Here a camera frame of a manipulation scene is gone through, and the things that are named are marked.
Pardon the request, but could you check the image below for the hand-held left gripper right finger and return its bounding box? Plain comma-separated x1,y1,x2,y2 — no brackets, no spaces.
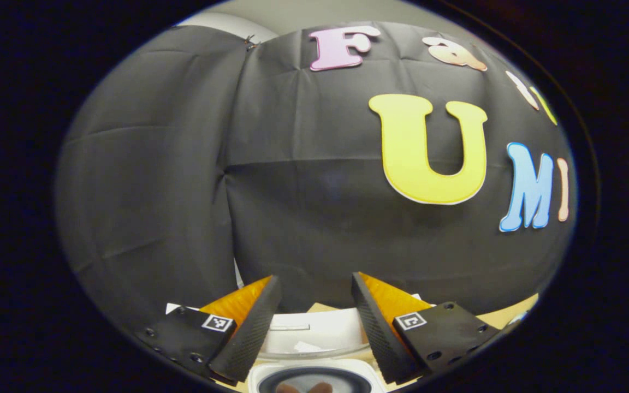
352,271,503,386

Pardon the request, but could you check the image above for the white rice cooker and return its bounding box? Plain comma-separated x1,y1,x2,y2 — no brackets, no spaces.
246,307,387,393

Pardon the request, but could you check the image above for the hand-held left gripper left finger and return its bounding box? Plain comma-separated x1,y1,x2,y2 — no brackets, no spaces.
133,275,283,383

